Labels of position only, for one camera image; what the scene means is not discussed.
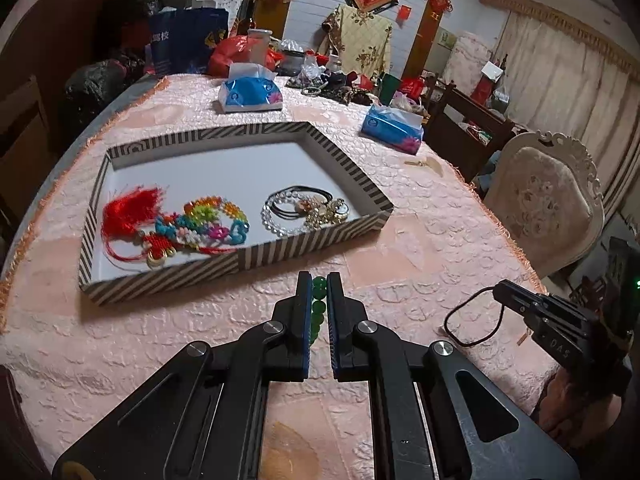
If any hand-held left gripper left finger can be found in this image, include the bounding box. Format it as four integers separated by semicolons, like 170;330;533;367
52;271;314;480

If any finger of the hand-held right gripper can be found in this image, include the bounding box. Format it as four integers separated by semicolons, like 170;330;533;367
494;291;541;330
492;279;550;307

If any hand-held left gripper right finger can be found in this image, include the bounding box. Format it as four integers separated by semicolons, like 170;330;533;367
326;273;580;480

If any dark green bead bracelet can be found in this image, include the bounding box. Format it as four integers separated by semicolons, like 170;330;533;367
309;275;329;347

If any large black hair tie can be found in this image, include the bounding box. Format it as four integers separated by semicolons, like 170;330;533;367
442;286;527;349

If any clear bead bracelet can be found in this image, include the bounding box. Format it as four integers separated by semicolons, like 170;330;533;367
261;186;312;237

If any gold wrist watch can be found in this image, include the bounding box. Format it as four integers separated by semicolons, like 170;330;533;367
304;196;352;227

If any hair tie with painted charm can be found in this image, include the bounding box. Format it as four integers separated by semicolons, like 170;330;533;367
275;187;321;222

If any multicolour translucent bead bracelet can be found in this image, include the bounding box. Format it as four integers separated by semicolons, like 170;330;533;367
199;196;251;246

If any thin dark hair tie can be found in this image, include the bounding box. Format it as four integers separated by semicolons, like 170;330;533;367
294;186;334;203

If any lime green bead bracelet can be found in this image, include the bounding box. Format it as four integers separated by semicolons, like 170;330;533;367
184;201;222;227

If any turquoise flower bead bracelet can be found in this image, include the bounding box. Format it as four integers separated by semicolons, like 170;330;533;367
154;214;202;249

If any striped cardboard box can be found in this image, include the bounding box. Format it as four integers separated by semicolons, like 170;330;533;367
77;121;396;307

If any red knot tassel ornament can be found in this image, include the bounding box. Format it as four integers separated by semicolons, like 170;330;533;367
101;185;237;269

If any ornate cream upholstered chair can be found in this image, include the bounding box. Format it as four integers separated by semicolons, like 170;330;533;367
481;130;607;279

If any dark wooden chair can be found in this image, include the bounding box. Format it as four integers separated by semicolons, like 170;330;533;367
424;81;517;182

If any blue tissue pack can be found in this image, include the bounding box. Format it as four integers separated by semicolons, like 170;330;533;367
360;102;426;157
215;64;285;114

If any cream window curtain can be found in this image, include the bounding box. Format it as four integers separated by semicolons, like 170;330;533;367
491;9;640;137

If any dark green cup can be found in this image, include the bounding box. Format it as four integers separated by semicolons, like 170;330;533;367
379;73;404;107

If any red plastic bag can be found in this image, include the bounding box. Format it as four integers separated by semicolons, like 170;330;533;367
206;34;277;79

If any floral quilted cloth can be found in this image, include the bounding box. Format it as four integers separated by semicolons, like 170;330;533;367
320;4;394;82

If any white jar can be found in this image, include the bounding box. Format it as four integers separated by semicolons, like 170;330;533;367
246;28;274;62

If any dark blue bag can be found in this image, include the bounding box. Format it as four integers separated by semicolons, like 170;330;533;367
146;7;232;77

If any red hanging knot decoration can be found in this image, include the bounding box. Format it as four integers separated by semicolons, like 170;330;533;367
423;0;454;22

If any black plastic bag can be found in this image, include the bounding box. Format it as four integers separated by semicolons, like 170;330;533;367
64;59;137;112

